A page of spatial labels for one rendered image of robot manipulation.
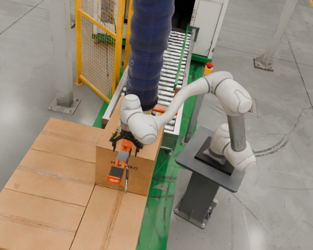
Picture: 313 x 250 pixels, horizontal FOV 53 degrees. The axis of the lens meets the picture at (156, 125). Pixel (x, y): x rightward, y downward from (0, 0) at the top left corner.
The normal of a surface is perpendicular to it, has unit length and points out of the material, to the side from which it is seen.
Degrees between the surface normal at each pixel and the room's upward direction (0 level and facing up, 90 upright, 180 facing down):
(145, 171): 90
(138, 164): 90
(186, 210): 90
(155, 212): 0
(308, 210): 0
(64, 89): 90
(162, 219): 0
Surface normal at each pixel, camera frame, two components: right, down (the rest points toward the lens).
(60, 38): -0.17, 0.64
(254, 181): 0.15, -0.73
